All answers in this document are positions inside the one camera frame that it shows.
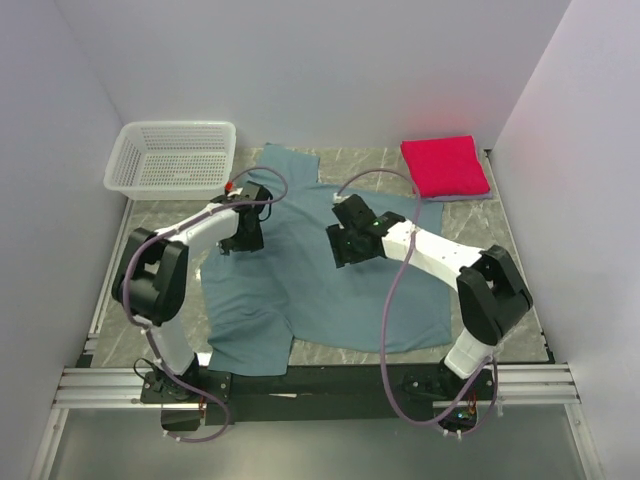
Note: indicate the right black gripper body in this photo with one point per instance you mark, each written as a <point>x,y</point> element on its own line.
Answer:
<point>345,248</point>

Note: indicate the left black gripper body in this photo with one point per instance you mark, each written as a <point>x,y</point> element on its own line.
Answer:
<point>244,241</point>

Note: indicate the blue-grey t shirt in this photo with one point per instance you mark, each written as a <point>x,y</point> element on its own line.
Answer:
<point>259,302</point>

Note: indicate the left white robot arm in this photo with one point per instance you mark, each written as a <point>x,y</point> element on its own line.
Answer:
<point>152,276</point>

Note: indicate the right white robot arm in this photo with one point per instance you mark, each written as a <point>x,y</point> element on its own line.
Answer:
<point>492,294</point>

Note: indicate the white perforated plastic basket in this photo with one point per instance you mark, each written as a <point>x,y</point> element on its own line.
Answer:
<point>171,160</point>

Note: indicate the folded red t shirt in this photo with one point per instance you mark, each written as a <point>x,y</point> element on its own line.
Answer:
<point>445,167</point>

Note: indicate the folded lavender t shirt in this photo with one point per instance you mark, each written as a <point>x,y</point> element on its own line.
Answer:
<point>455,198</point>

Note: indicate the black base crossbar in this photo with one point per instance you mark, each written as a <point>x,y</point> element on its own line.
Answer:
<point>315,393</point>

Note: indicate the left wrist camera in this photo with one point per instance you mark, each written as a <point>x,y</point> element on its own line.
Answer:
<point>232,189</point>

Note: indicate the aluminium frame rail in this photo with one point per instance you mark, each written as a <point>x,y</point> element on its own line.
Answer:
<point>120,388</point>

